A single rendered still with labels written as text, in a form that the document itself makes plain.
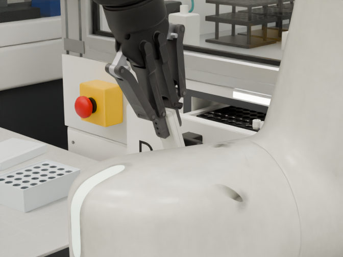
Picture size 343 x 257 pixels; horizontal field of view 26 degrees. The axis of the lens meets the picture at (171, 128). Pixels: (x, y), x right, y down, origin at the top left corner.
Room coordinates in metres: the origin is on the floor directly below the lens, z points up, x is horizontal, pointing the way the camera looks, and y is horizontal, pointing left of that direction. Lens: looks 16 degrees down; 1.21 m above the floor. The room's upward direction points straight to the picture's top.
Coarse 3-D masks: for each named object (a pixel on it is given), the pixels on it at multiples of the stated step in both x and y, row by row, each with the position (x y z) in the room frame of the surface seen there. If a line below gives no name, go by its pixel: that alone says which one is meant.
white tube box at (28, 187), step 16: (48, 160) 1.21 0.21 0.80; (0, 176) 1.14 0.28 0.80; (16, 176) 1.14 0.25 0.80; (32, 176) 1.14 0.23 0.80; (48, 176) 1.14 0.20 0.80; (64, 176) 1.14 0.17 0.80; (0, 192) 1.10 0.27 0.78; (16, 192) 1.08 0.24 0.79; (32, 192) 1.08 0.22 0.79; (48, 192) 1.11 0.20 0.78; (64, 192) 1.14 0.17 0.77; (16, 208) 1.08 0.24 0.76; (32, 208) 1.08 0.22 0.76
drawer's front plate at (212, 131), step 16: (128, 112) 1.10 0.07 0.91; (128, 128) 1.10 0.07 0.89; (144, 128) 1.07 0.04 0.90; (192, 128) 1.01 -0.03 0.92; (208, 128) 0.99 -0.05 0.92; (224, 128) 0.97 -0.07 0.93; (240, 128) 0.96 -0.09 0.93; (128, 144) 1.10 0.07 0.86; (144, 144) 1.07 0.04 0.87; (160, 144) 1.05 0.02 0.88
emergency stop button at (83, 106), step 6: (84, 96) 1.28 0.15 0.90; (78, 102) 1.27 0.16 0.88; (84, 102) 1.27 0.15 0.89; (90, 102) 1.27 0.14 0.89; (78, 108) 1.27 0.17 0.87; (84, 108) 1.26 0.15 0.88; (90, 108) 1.26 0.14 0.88; (78, 114) 1.28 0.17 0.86; (84, 114) 1.27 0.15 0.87; (90, 114) 1.27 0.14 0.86
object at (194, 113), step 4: (220, 104) 1.23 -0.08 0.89; (224, 104) 1.23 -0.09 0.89; (204, 108) 1.20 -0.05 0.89; (208, 108) 1.20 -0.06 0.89; (212, 108) 1.20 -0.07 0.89; (216, 108) 1.21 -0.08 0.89; (220, 108) 1.22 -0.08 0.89; (188, 112) 1.17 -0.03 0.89; (192, 112) 1.17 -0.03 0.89; (196, 112) 1.17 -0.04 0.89; (200, 112) 1.18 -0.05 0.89; (204, 112) 1.19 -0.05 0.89; (196, 116) 1.17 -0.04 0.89
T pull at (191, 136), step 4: (188, 132) 1.00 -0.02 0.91; (184, 136) 0.98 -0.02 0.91; (188, 136) 0.98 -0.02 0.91; (192, 136) 0.98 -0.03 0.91; (196, 136) 0.98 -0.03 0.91; (200, 136) 0.99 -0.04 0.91; (184, 140) 0.97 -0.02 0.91; (188, 140) 0.96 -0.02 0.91; (192, 140) 0.96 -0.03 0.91; (196, 140) 0.96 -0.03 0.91; (200, 140) 0.99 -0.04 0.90; (188, 144) 0.96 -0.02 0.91; (192, 144) 0.96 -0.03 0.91; (196, 144) 0.95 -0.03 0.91
